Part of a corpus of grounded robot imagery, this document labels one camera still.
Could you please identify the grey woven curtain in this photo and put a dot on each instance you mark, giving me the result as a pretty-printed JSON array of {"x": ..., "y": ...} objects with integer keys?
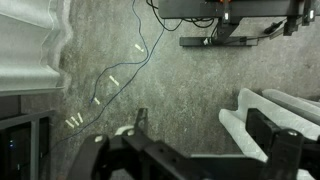
[{"x": 58, "y": 55}]

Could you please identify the dark cabinet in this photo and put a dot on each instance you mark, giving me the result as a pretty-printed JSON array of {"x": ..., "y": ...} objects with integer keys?
[{"x": 24, "y": 140}]

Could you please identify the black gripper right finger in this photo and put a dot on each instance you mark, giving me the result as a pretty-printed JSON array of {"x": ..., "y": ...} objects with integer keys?
[{"x": 287, "y": 149}]

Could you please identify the black workbench stand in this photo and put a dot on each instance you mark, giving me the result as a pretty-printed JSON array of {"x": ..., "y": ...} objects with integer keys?
[{"x": 229, "y": 14}]

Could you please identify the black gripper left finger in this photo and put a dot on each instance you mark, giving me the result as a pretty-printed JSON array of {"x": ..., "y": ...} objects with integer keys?
[{"x": 133, "y": 151}]

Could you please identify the white tape strip cluster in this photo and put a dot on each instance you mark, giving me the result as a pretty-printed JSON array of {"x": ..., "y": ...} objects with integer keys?
[{"x": 74, "y": 121}]

